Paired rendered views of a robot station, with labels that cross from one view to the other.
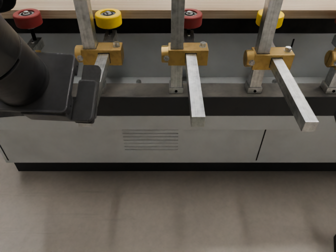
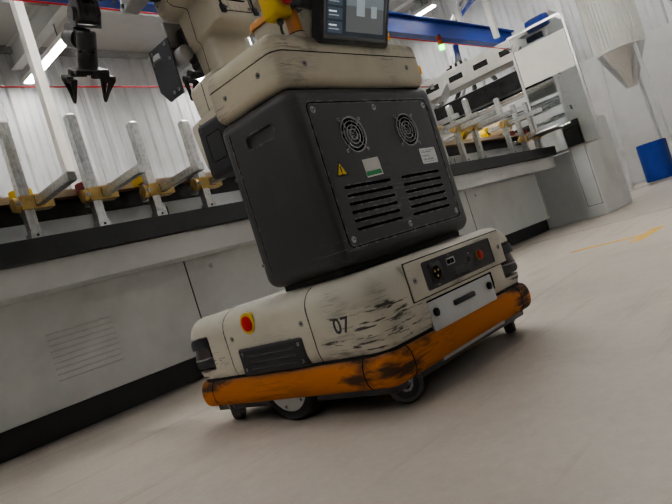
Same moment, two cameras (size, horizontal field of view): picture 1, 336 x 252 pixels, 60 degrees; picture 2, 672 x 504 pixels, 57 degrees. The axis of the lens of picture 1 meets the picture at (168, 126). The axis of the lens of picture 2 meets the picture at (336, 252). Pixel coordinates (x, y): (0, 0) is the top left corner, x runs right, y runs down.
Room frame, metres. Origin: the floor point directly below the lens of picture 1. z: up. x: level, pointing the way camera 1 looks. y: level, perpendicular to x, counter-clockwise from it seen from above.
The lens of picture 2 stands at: (-1.39, 1.12, 0.32)
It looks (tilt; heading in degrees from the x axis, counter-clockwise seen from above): 1 degrees up; 313
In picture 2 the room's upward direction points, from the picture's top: 18 degrees counter-clockwise
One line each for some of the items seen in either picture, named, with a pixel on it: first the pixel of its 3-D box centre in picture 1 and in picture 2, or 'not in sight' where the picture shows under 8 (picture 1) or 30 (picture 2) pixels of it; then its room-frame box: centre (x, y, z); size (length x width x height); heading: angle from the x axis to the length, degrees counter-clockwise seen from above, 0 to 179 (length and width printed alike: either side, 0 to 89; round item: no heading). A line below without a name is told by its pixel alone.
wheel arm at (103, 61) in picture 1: (100, 69); (46, 196); (0.69, 0.18, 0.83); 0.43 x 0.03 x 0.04; 0
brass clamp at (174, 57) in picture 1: (184, 54); (98, 194); (0.78, -0.05, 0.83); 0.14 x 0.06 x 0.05; 90
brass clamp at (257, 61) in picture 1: (267, 58); (156, 189); (0.78, -0.30, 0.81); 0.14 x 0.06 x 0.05; 90
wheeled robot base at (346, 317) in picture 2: not in sight; (357, 317); (-0.30, -0.06, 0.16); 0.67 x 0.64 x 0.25; 0
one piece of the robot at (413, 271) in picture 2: not in sight; (457, 263); (-0.62, -0.08, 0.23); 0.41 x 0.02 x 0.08; 90
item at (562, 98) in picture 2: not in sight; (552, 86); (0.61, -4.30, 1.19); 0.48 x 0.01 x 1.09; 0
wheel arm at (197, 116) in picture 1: (191, 70); (113, 187); (0.69, -0.07, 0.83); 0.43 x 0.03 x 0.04; 0
